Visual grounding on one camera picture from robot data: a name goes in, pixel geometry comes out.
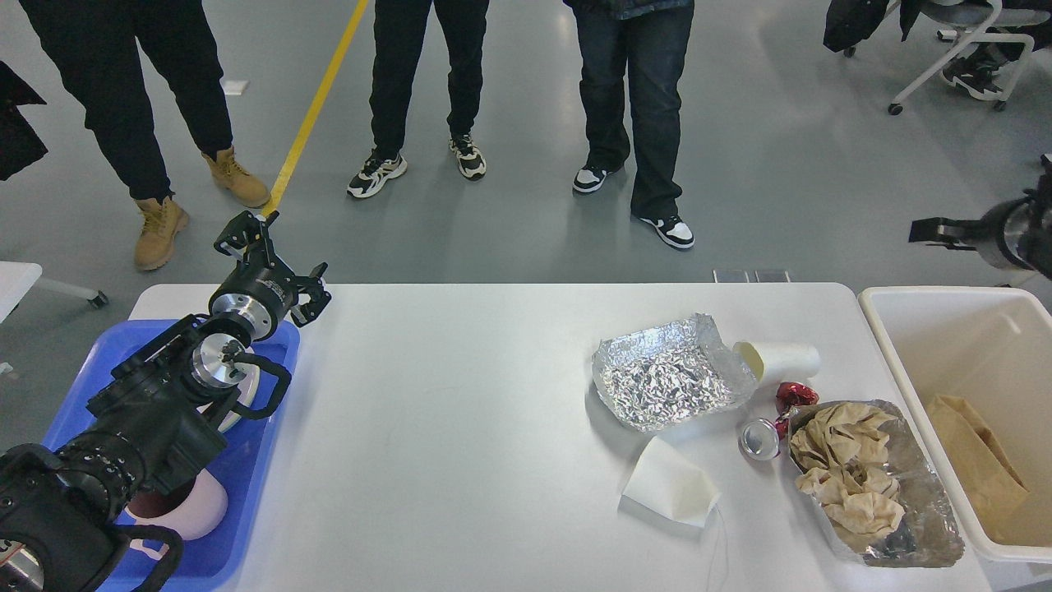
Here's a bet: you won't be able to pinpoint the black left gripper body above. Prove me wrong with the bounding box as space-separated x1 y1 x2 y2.
208 267 299 341

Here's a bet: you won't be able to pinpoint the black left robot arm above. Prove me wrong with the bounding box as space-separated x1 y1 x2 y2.
1 212 331 591

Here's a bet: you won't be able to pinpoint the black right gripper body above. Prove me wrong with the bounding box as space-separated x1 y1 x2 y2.
976 198 1033 272

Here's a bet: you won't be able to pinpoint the person in dark jeans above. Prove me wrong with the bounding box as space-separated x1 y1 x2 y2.
568 1 694 250

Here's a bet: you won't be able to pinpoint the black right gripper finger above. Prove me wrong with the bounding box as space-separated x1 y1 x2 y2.
908 217 987 247

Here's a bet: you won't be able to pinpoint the blue plastic tray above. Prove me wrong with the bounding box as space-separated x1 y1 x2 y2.
43 319 283 591

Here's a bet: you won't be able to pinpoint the pink plate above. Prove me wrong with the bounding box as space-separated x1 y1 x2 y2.
218 363 261 433

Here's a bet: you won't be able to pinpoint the white paper sheet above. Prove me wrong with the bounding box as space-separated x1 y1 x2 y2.
621 436 722 528

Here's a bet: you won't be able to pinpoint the aluminium foil sheet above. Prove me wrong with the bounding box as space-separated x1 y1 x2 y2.
591 313 758 433

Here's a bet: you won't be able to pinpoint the person in tan boots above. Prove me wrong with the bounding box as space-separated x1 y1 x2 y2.
21 1 270 271

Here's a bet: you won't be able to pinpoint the white office chair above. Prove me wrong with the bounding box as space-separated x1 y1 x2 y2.
823 1 1050 115

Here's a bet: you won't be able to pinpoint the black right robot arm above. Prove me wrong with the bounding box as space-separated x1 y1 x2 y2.
908 151 1051 279

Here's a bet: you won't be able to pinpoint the pink mug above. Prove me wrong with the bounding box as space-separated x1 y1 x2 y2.
125 469 227 542

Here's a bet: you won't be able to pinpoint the floor outlet plates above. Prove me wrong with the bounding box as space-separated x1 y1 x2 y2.
713 269 792 284

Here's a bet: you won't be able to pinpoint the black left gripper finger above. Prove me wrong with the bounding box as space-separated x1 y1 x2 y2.
213 210 285 280
287 262 331 327

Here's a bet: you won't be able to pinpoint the white side table left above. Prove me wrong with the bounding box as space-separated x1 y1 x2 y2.
1 260 109 322

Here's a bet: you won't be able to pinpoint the seated person in background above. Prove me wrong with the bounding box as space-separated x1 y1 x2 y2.
939 1 1051 101

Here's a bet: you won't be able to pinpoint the foil tray with brown paper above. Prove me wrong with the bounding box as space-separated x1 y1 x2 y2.
787 400 965 568

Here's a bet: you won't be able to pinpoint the crushed red soda can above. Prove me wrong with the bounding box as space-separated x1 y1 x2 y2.
739 382 820 461

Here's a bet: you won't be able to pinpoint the brown paper bag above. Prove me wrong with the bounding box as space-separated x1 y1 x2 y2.
925 395 1030 544

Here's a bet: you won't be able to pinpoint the person in black-white sneakers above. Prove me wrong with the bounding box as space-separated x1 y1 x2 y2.
346 0 491 199

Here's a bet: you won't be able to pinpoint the white plastic bin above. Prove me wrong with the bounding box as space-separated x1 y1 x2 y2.
858 286 1051 563

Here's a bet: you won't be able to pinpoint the white paper cup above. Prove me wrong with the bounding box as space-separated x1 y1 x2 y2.
732 341 820 387

